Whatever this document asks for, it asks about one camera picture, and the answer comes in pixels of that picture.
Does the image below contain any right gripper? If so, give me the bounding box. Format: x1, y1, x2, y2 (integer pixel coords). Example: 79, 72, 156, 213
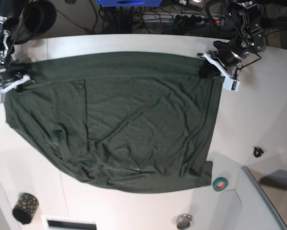
0, 64, 21, 85

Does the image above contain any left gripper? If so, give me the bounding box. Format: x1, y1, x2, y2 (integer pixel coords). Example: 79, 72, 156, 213
199, 46, 245, 79

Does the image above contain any dark green t-shirt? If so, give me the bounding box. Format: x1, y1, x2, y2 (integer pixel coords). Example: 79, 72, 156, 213
4, 52, 222, 194

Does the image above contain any power strip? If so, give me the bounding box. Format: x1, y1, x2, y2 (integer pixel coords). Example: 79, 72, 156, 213
140, 13, 228, 26

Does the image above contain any black round stand base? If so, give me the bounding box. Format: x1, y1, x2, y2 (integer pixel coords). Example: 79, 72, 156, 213
24, 0, 57, 35

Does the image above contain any small black clip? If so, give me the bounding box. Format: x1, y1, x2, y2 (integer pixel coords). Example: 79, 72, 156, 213
253, 146, 265, 158

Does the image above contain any green tape roll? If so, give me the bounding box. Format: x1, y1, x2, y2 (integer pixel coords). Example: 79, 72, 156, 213
212, 177, 229, 192

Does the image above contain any blue box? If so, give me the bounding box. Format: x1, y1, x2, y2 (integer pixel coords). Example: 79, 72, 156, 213
96, 0, 162, 7

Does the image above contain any black yellow-dotted cup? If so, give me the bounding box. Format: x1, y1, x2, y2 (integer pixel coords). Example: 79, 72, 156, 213
12, 193, 39, 225

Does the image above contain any small metal tin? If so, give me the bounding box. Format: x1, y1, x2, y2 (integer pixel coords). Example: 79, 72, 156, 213
176, 214, 193, 230

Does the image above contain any white slotted tray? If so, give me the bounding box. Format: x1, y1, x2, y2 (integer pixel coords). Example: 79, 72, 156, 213
41, 215, 99, 230

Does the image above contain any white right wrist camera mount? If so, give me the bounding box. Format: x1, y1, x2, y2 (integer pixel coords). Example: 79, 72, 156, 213
0, 72, 35, 104

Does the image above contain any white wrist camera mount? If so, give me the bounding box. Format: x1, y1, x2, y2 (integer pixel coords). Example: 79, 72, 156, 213
197, 51, 240, 92
0, 72, 35, 104

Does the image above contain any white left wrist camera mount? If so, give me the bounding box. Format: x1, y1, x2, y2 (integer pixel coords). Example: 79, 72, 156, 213
197, 51, 240, 92

